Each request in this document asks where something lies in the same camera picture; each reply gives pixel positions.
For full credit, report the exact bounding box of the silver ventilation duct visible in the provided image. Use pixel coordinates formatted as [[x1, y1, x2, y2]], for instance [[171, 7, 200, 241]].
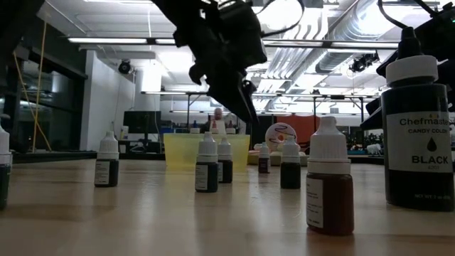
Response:
[[314, 0, 395, 75]]

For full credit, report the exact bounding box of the yellow translucent plastic bin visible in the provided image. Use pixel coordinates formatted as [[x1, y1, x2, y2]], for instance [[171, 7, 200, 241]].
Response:
[[163, 133, 251, 168]]

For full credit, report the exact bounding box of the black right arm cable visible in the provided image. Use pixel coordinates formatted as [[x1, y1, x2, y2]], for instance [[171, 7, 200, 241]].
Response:
[[376, 0, 408, 30]]

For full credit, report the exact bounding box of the person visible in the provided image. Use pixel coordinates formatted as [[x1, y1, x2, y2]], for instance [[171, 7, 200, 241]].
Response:
[[202, 107, 235, 134]]

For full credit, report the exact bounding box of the orange partition panel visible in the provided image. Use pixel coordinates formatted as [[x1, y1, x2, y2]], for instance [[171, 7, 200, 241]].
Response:
[[284, 114, 333, 145]]

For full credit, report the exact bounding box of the large black food coloring bottle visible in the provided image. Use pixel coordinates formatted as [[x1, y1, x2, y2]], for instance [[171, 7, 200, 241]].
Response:
[[380, 26, 455, 213]]

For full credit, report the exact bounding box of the black ceiling spotlight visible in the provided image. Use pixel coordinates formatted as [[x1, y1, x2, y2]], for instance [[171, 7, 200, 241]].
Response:
[[117, 59, 132, 75]]

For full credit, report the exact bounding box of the overhead LED light bar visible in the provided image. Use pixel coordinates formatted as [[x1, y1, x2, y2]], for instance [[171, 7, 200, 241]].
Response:
[[67, 36, 400, 50]]

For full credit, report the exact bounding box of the black ceiling camera mount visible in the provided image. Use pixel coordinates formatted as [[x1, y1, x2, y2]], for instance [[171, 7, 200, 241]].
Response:
[[348, 51, 380, 74]]

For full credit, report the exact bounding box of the yellow extension cord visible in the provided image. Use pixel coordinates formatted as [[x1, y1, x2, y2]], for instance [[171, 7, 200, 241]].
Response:
[[12, 19, 53, 152]]

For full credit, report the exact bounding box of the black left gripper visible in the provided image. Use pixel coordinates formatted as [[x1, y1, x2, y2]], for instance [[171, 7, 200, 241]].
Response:
[[173, 0, 267, 124]]

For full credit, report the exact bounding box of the white cone-shaped object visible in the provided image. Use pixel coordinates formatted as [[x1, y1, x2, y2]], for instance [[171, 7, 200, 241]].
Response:
[[209, 119, 227, 135]]

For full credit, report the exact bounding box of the dark office desk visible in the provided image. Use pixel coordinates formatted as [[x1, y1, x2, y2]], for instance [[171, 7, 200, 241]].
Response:
[[119, 138, 165, 154]]

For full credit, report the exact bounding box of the black background workstation frame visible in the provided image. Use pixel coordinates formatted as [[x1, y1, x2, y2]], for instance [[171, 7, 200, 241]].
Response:
[[141, 90, 380, 134]]

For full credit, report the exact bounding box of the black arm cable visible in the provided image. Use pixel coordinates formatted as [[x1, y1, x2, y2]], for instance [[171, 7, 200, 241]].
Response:
[[261, 0, 306, 39], [376, 0, 408, 30]]

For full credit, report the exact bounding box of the small dark food coloring bottle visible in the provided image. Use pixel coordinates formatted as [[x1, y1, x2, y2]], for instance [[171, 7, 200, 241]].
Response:
[[94, 131, 120, 188], [217, 137, 234, 184], [194, 132, 219, 193]]

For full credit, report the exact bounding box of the small orange-label food coloring bottle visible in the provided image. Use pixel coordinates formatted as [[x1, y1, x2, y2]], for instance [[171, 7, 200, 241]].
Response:
[[305, 116, 355, 236]]

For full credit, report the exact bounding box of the white striped frosted donut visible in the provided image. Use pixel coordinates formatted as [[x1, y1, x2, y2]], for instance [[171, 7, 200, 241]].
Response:
[[264, 122, 298, 153]]

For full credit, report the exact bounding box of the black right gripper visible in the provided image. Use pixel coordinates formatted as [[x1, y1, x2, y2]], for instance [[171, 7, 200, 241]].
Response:
[[375, 2, 455, 78]]

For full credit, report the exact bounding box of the small purple food coloring bottle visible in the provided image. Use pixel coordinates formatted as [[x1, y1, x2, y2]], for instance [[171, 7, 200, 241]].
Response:
[[258, 142, 271, 174]]

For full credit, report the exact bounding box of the white ceiling pipe bundle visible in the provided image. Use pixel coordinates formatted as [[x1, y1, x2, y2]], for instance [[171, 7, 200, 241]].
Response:
[[264, 21, 323, 85]]

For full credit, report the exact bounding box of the black computer monitor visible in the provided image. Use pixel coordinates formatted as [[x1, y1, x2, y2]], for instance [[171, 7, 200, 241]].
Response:
[[123, 110, 162, 143]]

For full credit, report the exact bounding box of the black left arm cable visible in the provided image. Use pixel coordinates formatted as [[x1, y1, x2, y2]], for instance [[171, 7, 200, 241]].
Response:
[[261, 0, 306, 39]]

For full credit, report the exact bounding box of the small green food coloring bottle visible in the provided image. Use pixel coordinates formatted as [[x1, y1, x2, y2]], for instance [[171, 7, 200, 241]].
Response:
[[0, 122, 14, 210]]

